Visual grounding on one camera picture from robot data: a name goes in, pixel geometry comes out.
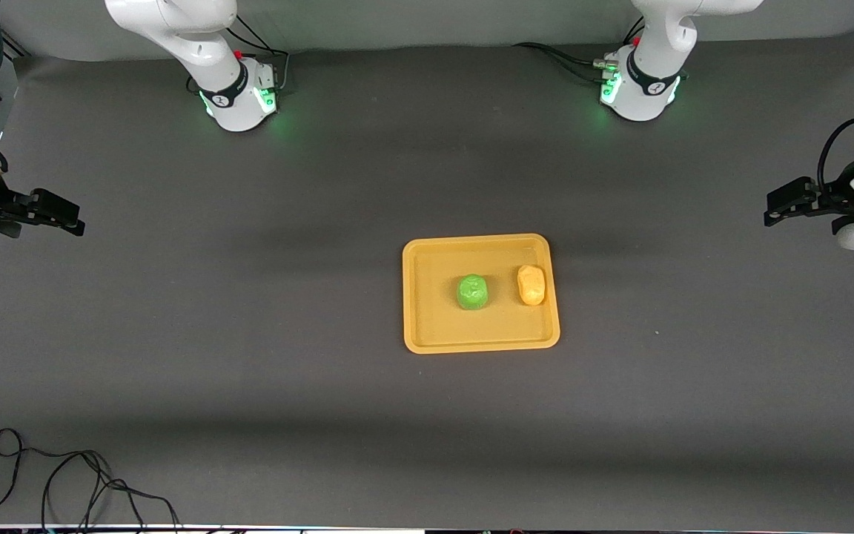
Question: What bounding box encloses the black left arm base cable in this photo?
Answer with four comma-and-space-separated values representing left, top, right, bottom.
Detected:
512, 15, 646, 84

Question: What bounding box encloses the black arm base cable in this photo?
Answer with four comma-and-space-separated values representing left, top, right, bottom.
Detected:
512, 15, 646, 84
186, 15, 293, 97

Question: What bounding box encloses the orange-yellow plastic tray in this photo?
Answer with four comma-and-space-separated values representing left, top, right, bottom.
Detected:
402, 234, 561, 355

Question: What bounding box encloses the black right arm base cable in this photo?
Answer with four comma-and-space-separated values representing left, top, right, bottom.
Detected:
186, 15, 293, 97

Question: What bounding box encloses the yellow potato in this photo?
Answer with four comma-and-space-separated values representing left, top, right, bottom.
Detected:
517, 265, 548, 306

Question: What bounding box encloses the green apple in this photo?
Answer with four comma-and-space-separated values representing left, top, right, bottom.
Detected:
456, 274, 491, 312

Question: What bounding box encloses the dark grey table mat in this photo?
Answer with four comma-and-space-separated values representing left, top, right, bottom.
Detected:
0, 26, 854, 529

